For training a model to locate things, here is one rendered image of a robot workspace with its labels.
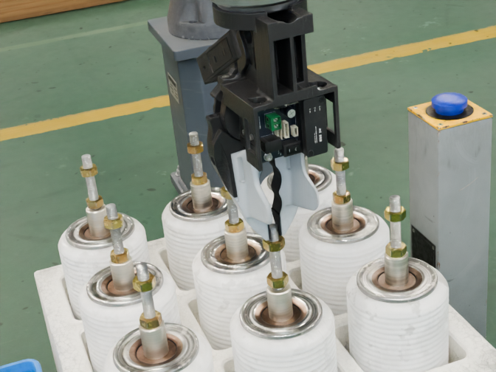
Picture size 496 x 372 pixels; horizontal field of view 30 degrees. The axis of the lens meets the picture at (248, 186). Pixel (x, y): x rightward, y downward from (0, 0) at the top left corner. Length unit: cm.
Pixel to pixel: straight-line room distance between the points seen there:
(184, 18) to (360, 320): 70
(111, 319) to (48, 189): 85
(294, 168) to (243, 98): 10
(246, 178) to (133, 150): 107
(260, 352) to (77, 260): 26
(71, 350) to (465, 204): 47
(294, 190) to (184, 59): 65
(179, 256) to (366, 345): 26
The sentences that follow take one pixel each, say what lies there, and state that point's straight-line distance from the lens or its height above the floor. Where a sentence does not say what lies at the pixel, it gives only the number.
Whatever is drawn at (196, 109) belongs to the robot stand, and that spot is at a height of 19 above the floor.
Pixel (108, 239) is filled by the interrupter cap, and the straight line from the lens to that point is 100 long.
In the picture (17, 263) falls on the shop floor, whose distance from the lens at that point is 151.
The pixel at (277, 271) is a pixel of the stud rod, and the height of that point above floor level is 30.
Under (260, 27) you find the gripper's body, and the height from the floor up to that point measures 54.
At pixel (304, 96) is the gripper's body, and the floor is 48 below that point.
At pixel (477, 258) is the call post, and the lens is 115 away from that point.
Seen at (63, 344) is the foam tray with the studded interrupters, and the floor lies 18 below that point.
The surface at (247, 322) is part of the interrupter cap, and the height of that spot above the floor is 25.
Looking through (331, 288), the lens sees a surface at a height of 20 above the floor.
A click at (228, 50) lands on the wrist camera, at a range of 74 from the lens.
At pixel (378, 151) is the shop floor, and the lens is 171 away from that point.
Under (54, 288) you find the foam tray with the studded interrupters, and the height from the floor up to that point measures 18.
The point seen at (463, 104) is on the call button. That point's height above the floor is 33.
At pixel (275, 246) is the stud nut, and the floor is 33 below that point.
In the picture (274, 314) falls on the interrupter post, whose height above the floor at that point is 26.
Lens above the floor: 74
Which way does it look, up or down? 27 degrees down
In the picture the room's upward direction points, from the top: 6 degrees counter-clockwise
